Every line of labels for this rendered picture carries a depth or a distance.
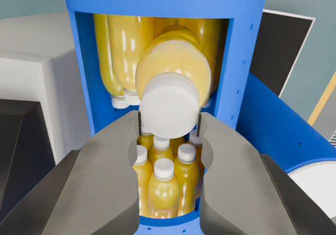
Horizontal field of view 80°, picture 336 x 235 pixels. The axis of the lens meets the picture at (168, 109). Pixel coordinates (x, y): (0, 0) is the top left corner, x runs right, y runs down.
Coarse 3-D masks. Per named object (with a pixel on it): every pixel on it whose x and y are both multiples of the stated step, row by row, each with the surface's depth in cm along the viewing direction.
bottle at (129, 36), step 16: (112, 16) 28; (128, 16) 27; (144, 16) 28; (112, 32) 29; (128, 32) 28; (144, 32) 29; (112, 48) 31; (128, 48) 30; (144, 48) 30; (112, 64) 32; (128, 64) 31; (128, 80) 32
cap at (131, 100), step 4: (124, 96) 36; (128, 96) 35; (132, 96) 35; (136, 96) 35; (124, 100) 37; (128, 100) 35; (132, 100) 35; (136, 100) 35; (132, 104) 36; (136, 104) 36
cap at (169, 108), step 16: (160, 80) 13; (176, 80) 13; (144, 96) 12; (160, 96) 12; (176, 96) 12; (192, 96) 12; (144, 112) 13; (160, 112) 13; (176, 112) 13; (192, 112) 13; (160, 128) 13; (176, 128) 13; (192, 128) 13
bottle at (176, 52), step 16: (160, 32) 25; (176, 32) 21; (192, 32) 27; (160, 48) 16; (176, 48) 16; (192, 48) 17; (144, 64) 16; (160, 64) 15; (176, 64) 15; (192, 64) 15; (208, 64) 18; (144, 80) 15; (192, 80) 15; (208, 80) 17
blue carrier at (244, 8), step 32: (96, 0) 20; (128, 0) 19; (160, 0) 19; (192, 0) 19; (224, 0) 20; (256, 0) 23; (256, 32) 27; (96, 64) 39; (224, 64) 24; (96, 96) 41; (224, 96) 26; (96, 128) 41; (160, 224) 36; (192, 224) 38
